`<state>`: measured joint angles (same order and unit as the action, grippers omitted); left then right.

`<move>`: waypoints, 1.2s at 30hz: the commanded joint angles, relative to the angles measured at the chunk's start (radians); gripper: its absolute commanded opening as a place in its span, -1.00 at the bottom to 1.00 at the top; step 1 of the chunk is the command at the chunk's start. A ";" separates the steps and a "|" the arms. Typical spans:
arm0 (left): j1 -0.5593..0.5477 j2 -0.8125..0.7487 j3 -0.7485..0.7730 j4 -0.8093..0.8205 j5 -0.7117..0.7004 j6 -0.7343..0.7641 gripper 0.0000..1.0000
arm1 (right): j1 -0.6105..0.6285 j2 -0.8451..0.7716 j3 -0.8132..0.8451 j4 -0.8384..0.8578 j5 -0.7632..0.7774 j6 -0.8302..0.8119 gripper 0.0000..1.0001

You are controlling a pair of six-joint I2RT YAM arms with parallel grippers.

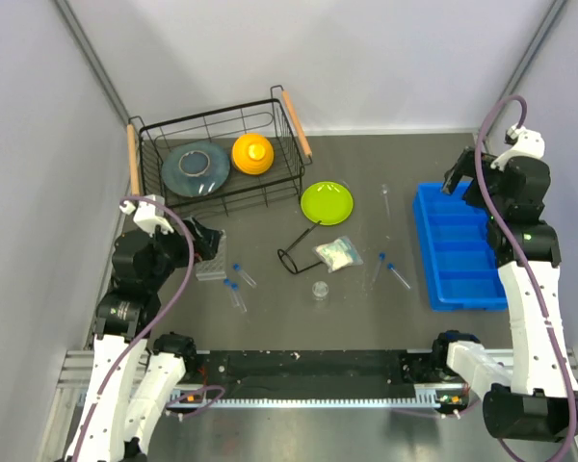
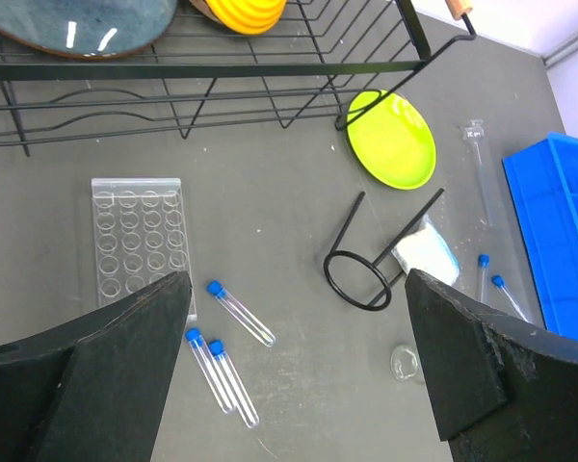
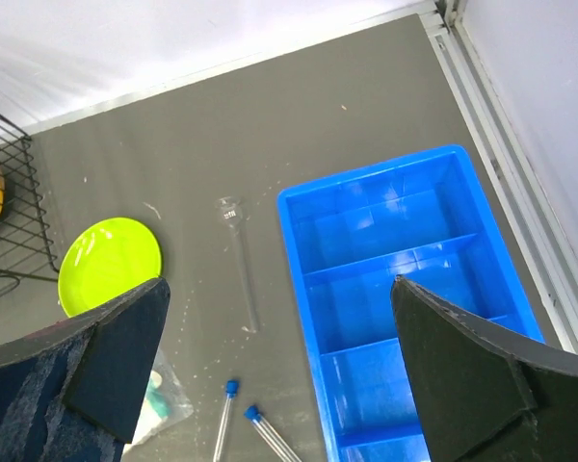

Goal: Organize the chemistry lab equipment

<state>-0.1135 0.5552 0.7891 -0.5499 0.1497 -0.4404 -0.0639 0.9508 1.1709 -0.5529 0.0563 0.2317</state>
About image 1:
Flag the blue capped test tube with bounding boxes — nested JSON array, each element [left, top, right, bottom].
[[232, 264, 257, 288], [387, 263, 411, 290], [223, 278, 240, 308], [231, 283, 248, 314], [370, 252, 386, 287]]

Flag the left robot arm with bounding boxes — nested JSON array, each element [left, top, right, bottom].
[[64, 218, 223, 461]]

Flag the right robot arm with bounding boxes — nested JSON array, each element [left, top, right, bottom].
[[430, 148, 578, 442]]

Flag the clear tube rack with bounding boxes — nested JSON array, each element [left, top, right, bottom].
[[195, 230, 227, 282]]

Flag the blue ceramic plate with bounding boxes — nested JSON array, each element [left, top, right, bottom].
[[161, 141, 231, 198]]

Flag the clear glass pipette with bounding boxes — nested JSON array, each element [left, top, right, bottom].
[[381, 184, 391, 218]]

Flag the orange ribbed bowl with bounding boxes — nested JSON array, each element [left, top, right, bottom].
[[231, 133, 275, 176]]

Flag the blue plastic divided bin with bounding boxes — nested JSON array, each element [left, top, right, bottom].
[[412, 182, 507, 312]]

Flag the small clear round dish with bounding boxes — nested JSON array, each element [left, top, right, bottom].
[[312, 281, 329, 300]]

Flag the lime green plate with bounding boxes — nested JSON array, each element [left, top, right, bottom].
[[300, 181, 354, 226]]

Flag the clear plastic bag with contents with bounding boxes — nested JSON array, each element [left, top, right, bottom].
[[313, 236, 363, 273]]

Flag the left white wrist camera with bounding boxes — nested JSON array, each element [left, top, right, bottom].
[[119, 194, 174, 237]]

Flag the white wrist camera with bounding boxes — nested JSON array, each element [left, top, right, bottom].
[[119, 194, 174, 237], [490, 125, 545, 171]]

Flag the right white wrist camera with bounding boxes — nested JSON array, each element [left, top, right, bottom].
[[490, 125, 545, 171]]

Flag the black wire basket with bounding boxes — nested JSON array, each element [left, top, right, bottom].
[[129, 85, 312, 218]]

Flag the black wire stand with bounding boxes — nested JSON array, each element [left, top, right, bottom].
[[276, 220, 324, 275]]

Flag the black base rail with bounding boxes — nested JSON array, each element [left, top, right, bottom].
[[192, 348, 444, 400]]

